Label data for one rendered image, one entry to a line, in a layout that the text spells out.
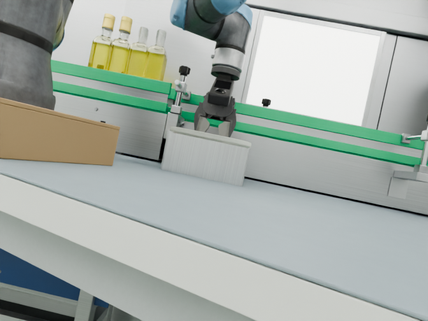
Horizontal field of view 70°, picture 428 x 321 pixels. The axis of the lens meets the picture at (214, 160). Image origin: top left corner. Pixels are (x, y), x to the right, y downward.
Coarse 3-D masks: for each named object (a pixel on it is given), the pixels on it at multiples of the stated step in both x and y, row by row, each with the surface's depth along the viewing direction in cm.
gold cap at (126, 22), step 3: (123, 18) 95; (126, 18) 95; (129, 18) 95; (123, 21) 95; (126, 21) 95; (129, 21) 95; (120, 24) 95; (123, 24) 95; (126, 24) 95; (129, 24) 96; (120, 27) 95; (123, 27) 95; (126, 27) 95; (129, 27) 96; (126, 30) 95; (129, 30) 96; (129, 33) 98
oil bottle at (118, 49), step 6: (114, 42) 94; (120, 42) 94; (126, 42) 94; (114, 48) 94; (120, 48) 94; (126, 48) 94; (108, 54) 94; (114, 54) 94; (120, 54) 94; (126, 54) 95; (108, 60) 94; (114, 60) 94; (120, 60) 94; (108, 66) 94; (114, 66) 94; (120, 66) 94; (120, 72) 94
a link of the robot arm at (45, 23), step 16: (0, 0) 39; (16, 0) 40; (32, 0) 41; (48, 0) 43; (0, 16) 40; (16, 16) 40; (32, 16) 42; (48, 16) 44; (32, 32) 42; (48, 32) 45
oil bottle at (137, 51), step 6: (138, 42) 95; (132, 48) 94; (138, 48) 94; (144, 48) 94; (132, 54) 94; (138, 54) 94; (144, 54) 94; (126, 60) 95; (132, 60) 94; (138, 60) 94; (144, 60) 94; (126, 66) 94; (132, 66) 94; (138, 66) 94; (126, 72) 94; (132, 72) 94; (138, 72) 94
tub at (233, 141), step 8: (176, 128) 62; (184, 128) 63; (192, 136) 63; (200, 136) 63; (208, 136) 62; (216, 136) 62; (224, 136) 62; (232, 144) 63; (240, 144) 62; (248, 144) 63
